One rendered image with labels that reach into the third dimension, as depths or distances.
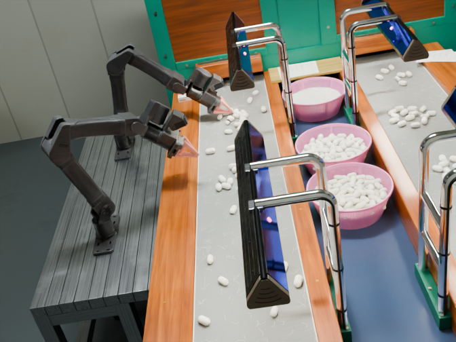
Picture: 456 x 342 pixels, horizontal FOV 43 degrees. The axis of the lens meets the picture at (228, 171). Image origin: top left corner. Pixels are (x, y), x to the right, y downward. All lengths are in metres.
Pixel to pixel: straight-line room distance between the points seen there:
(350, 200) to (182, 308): 0.64
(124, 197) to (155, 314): 0.75
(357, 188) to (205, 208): 0.49
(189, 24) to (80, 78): 1.74
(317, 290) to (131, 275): 0.61
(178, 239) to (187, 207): 0.17
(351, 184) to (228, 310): 0.63
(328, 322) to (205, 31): 1.60
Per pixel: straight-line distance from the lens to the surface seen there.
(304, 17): 2.68
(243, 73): 1.89
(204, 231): 1.80
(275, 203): 1.22
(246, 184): 1.32
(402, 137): 2.14
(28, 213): 3.65
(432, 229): 1.69
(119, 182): 2.30
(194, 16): 2.65
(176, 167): 2.10
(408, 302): 1.61
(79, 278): 1.90
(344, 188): 1.89
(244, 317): 1.51
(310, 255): 1.61
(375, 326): 1.55
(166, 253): 1.72
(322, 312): 1.46
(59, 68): 4.27
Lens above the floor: 1.82
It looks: 32 degrees down
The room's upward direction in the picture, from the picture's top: 11 degrees counter-clockwise
